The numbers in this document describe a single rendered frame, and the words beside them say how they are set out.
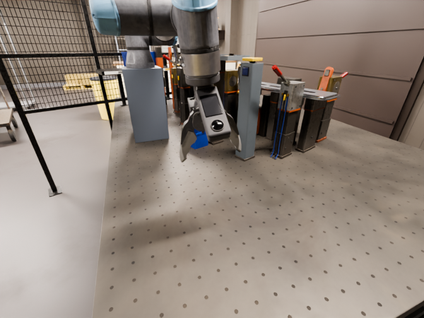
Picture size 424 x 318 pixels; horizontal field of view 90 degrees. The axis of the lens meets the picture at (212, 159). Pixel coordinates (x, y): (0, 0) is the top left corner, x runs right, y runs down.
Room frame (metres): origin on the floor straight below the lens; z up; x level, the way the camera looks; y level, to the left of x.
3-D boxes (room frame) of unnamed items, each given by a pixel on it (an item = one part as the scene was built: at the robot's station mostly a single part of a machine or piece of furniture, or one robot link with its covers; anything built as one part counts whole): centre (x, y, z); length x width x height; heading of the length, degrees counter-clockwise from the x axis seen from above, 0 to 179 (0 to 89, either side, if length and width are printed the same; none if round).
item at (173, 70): (1.81, 0.30, 0.87); 0.10 x 0.07 x 0.35; 128
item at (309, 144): (1.06, -0.52, 0.84); 0.12 x 0.05 x 0.29; 128
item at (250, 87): (0.96, -0.17, 0.92); 0.08 x 0.08 x 0.44; 38
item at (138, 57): (1.26, 0.39, 1.15); 0.15 x 0.15 x 0.10
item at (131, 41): (1.26, 0.38, 1.27); 0.13 x 0.12 x 0.14; 105
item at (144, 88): (1.26, 0.39, 0.90); 0.20 x 0.20 x 0.40; 21
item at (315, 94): (1.54, -0.15, 1.00); 1.38 x 0.22 x 0.02; 38
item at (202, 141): (1.12, 0.09, 0.75); 0.11 x 0.10 x 0.09; 38
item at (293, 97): (0.98, -0.35, 0.88); 0.12 x 0.07 x 0.36; 128
